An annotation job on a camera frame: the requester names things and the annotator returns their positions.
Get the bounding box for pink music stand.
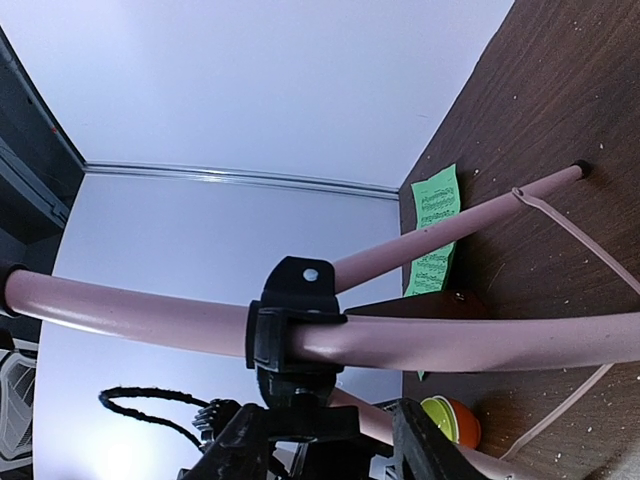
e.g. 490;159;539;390
1;161;639;479

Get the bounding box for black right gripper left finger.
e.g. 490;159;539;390
177;403;268;479

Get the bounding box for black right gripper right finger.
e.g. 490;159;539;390
392;398;487;480

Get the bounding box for green sheet music page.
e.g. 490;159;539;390
402;163;461;381

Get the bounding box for black braided left cable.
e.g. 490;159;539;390
97;386;216;451

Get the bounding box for left aluminium frame post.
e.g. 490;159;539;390
84;162;399;201

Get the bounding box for green plastic bowl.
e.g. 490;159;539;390
420;395;482;449

